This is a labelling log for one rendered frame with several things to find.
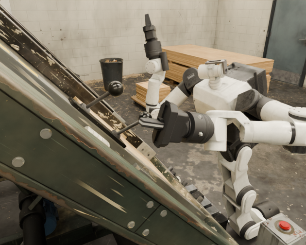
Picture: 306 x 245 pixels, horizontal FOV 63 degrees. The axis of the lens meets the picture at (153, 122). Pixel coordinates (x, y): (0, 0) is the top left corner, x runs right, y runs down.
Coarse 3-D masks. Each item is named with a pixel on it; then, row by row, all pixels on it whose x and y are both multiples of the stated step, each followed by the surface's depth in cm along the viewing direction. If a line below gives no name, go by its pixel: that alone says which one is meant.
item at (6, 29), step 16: (0, 16) 86; (0, 32) 87; (16, 32) 89; (16, 48) 91; (32, 48) 94; (32, 64) 96; (48, 64) 98; (64, 80) 103; (80, 96) 109; (96, 112) 115; (144, 144) 135
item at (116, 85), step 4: (112, 84) 58; (116, 84) 58; (120, 84) 58; (108, 88) 58; (112, 88) 58; (116, 88) 58; (120, 88) 58; (108, 92) 60; (112, 92) 58; (116, 92) 58; (120, 92) 58; (100, 96) 61; (104, 96) 60; (116, 96) 59; (96, 100) 61; (100, 100) 61; (80, 104) 63; (84, 104) 62; (88, 104) 62; (92, 104) 62; (84, 108) 62; (88, 108) 63; (88, 112) 63
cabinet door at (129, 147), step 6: (78, 102) 101; (96, 114) 115; (102, 120) 116; (108, 126) 114; (120, 138) 116; (126, 144) 113; (132, 150) 112; (138, 156) 113; (144, 156) 135; (144, 162) 110; (150, 162) 131; (156, 168) 132
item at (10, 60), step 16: (0, 48) 48; (16, 64) 50; (32, 80) 53; (48, 96) 56; (64, 96) 62; (80, 112) 61; (96, 128) 64; (112, 144) 68; (128, 160) 73; (160, 176) 87; (176, 192) 87; (192, 208) 95
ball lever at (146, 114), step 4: (144, 112) 65; (148, 112) 66; (140, 116) 65; (144, 116) 65; (148, 116) 65; (132, 124) 67; (136, 124) 67; (124, 128) 68; (128, 128) 68; (112, 132) 69; (116, 132) 69; (120, 132) 69; (116, 136) 69
